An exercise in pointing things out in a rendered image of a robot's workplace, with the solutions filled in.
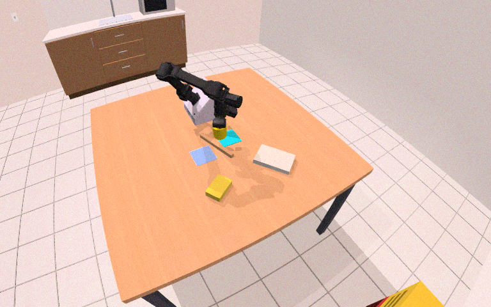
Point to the brown flat bar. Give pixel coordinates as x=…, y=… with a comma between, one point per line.
x=217, y=145

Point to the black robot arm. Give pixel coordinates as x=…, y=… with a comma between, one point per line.
x=173, y=75

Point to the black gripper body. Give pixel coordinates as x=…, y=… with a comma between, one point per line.
x=220, y=121

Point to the yellow cup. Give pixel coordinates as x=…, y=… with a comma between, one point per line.
x=219, y=134

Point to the yellow block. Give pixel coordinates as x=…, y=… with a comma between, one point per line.
x=218, y=188

